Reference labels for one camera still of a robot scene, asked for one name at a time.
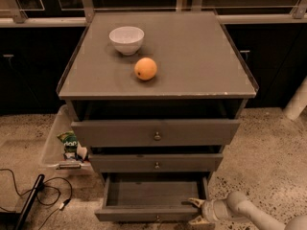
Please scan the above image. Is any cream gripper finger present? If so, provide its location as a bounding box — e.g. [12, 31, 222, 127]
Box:
[188, 216, 210, 225]
[187, 198, 205, 208]

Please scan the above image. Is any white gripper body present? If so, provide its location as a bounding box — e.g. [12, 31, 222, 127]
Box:
[201, 199, 228, 223]

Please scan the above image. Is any grey bottom drawer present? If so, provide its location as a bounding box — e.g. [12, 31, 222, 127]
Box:
[95, 172, 208, 222]

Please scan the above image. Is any grey drawer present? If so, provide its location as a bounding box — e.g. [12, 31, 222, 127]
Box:
[71, 119, 240, 147]
[95, 172, 208, 222]
[89, 153, 223, 173]

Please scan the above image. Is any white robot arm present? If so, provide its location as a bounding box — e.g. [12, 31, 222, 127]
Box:
[188, 191, 307, 230]

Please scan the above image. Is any grey drawer cabinet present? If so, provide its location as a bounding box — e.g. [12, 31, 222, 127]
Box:
[56, 11, 259, 184]

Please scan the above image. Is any grey top drawer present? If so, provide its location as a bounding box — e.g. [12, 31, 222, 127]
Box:
[71, 119, 240, 147]

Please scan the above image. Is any grey middle drawer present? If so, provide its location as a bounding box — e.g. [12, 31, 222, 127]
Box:
[89, 153, 223, 173]

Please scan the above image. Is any green snack bag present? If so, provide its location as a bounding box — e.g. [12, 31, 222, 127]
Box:
[57, 130, 78, 159]

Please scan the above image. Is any orange fruit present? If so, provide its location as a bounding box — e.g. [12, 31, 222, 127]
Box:
[134, 57, 157, 81]

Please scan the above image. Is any clear plastic bin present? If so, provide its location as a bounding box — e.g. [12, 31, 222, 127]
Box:
[39, 104, 93, 175]

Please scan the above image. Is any black bar stand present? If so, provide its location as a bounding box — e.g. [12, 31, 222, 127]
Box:
[13, 173, 45, 230]

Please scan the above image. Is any white ceramic bowl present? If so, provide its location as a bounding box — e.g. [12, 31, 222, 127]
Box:
[108, 26, 145, 56]

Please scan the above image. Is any white cylindrical post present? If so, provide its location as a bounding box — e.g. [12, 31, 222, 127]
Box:
[283, 77, 307, 120]

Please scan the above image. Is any black cable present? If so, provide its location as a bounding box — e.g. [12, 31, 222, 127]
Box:
[0, 168, 74, 230]

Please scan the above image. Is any metal railing frame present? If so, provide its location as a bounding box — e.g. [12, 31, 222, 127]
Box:
[0, 0, 307, 25]

